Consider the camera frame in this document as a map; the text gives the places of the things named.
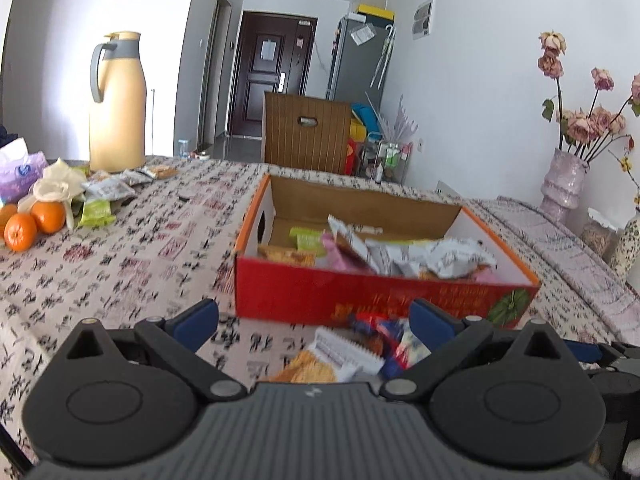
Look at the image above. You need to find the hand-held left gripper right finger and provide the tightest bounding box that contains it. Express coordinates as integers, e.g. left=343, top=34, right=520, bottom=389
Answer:
left=380, top=298, right=576, bottom=402

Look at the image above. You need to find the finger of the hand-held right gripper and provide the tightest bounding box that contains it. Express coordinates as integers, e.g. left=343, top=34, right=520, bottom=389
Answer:
left=585, top=365, right=640, bottom=428
left=564, top=339, right=640, bottom=366

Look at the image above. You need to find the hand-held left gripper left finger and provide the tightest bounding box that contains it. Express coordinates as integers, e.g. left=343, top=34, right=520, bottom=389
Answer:
left=52, top=298, right=248, bottom=402

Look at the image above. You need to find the red blue snack packet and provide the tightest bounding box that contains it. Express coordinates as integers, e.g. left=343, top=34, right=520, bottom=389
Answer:
left=350, top=311, right=433, bottom=381

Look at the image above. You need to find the pile of snack packets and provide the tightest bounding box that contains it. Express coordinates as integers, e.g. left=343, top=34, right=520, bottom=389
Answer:
left=256, top=215, right=501, bottom=283

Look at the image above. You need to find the white ridged snack packet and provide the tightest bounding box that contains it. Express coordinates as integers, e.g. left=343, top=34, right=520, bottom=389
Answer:
left=305, top=326, right=386, bottom=382

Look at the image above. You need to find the red orange cardboard box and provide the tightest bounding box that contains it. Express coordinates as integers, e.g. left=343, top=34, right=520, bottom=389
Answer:
left=234, top=173, right=542, bottom=330

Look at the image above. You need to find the orange crisp snack packet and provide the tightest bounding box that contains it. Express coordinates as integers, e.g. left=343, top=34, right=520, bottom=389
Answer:
left=267, top=350, right=337, bottom=383

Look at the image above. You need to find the calligraphy print tablecloth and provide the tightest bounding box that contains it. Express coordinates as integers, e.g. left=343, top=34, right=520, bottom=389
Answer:
left=0, top=156, right=640, bottom=466

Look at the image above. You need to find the pink floral cloth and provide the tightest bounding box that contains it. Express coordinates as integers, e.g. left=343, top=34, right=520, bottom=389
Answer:
left=460, top=197, right=640, bottom=346

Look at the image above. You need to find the glass jar of grains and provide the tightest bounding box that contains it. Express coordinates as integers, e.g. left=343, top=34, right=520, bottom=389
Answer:
left=580, top=207, right=621, bottom=263

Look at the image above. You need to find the patterned slim vase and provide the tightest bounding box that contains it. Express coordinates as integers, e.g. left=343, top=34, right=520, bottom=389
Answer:
left=610, top=211, right=640, bottom=281

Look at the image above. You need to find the light green snack packet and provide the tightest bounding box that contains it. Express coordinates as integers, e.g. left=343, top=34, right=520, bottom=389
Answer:
left=77, top=199, right=113, bottom=228

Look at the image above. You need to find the grey white snack packet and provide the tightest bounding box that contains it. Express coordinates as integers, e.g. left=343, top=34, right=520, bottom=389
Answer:
left=82, top=178, right=136, bottom=201
left=120, top=168, right=156, bottom=186

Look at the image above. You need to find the pink ribbed vase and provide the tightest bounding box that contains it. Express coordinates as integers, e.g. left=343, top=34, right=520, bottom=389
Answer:
left=540, top=147, right=591, bottom=226

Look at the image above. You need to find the blue pet water dispenser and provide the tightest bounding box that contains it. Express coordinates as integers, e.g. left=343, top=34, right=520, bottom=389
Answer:
left=177, top=138, right=211, bottom=161

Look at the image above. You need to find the yellow flower branch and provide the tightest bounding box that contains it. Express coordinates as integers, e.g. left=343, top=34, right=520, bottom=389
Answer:
left=617, top=155, right=640, bottom=211

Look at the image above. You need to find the wooden chair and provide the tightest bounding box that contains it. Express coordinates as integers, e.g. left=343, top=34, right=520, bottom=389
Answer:
left=262, top=91, right=353, bottom=176

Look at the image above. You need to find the pale pampas grass bunch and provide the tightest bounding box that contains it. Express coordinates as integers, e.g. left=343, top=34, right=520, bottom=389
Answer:
left=365, top=92, right=418, bottom=143

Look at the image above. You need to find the yellow thermos jug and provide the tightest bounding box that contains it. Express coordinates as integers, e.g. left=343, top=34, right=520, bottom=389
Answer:
left=89, top=31, right=147, bottom=173

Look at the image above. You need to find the blue plastic tub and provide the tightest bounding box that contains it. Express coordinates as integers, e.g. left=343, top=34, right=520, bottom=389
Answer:
left=351, top=103, right=381, bottom=133

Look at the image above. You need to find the dried rose bouquet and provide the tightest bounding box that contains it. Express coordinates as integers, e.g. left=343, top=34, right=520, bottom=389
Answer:
left=537, top=30, right=640, bottom=163

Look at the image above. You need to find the dark brown entrance door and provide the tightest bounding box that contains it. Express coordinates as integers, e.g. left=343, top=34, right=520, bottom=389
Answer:
left=227, top=10, right=318, bottom=138

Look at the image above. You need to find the purple tissue pack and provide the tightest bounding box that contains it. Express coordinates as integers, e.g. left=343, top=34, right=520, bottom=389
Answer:
left=0, top=139, right=49, bottom=206

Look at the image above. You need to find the grey side door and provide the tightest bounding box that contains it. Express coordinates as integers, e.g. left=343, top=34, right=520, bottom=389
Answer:
left=197, top=0, right=233, bottom=146

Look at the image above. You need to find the grey refrigerator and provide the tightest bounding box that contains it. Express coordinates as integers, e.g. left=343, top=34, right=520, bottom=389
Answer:
left=326, top=16, right=396, bottom=111

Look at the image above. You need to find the folded white umbrella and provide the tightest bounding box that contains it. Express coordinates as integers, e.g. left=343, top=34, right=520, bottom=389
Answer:
left=370, top=25, right=396, bottom=92

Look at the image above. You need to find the wire trolley with bottles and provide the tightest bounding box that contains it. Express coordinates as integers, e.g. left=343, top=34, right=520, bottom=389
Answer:
left=357, top=132, right=413, bottom=184

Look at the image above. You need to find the white wall panel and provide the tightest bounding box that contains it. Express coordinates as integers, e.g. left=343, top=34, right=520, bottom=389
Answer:
left=411, top=0, right=437, bottom=40

